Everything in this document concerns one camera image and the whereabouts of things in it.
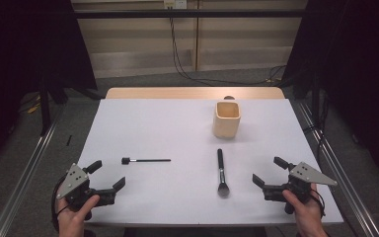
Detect white table sheet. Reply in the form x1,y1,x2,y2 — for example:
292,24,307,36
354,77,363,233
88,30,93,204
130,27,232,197
54,98,344,228

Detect black wall cable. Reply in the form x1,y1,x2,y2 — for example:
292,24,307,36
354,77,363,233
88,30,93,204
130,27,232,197
168,8,287,87

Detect black metal stand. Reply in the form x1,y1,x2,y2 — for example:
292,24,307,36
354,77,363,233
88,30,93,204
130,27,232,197
38,73,103,136
310,72,322,127

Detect black floor cables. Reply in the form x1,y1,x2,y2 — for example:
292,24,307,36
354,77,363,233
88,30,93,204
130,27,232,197
304,95,330,166

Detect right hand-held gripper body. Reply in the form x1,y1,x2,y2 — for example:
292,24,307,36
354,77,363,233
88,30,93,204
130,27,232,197
262,161,339,215

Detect yellow floor item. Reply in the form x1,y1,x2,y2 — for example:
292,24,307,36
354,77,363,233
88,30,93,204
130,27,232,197
27,95,42,115

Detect white wall outlet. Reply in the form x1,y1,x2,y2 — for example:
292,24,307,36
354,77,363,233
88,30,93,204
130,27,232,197
163,0,188,10

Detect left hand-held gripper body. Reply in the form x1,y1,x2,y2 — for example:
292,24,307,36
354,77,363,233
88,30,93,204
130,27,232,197
55,163,116,221

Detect cream square cup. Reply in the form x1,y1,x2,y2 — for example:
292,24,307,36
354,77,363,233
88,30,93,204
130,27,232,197
212,100,242,139

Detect right hand-held gripper cable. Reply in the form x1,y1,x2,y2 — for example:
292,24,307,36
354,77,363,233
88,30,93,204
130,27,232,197
309,187,326,218

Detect hand-held gripper cable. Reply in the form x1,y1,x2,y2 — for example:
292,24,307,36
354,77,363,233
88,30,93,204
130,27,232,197
50,176,72,231
309,187,326,218

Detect black curtain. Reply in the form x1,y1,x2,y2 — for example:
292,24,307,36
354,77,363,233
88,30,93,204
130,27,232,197
282,0,379,189
0,0,98,176

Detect thin black small brush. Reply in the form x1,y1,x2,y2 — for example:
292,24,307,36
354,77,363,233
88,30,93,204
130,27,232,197
120,157,172,166

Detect left hand-held gripper cable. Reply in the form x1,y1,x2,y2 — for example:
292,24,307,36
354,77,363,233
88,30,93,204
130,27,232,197
50,176,72,231

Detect large black makeup brush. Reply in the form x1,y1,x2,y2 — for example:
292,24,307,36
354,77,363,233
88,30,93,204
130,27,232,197
216,148,231,198

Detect person's left hand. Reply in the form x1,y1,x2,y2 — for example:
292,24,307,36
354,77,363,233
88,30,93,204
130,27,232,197
56,194,101,237

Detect person's right hand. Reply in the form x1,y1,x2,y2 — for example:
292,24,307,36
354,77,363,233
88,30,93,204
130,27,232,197
281,183,329,237

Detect black horizontal bar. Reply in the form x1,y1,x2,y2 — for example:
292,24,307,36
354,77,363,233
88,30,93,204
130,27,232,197
73,9,305,19

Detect metal floor rail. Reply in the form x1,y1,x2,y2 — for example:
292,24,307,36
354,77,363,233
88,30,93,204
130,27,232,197
297,100,379,237
0,102,65,237

